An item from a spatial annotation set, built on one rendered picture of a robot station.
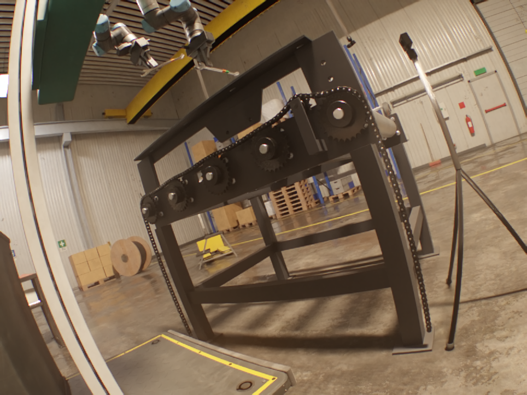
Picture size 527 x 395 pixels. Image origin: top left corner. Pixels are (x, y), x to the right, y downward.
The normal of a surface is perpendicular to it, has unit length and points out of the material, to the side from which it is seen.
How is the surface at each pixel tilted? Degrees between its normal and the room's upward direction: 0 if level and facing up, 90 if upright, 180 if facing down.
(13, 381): 90
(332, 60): 90
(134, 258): 90
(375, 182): 90
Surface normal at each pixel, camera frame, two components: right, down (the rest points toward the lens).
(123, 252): -0.12, 0.03
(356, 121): -0.56, 0.18
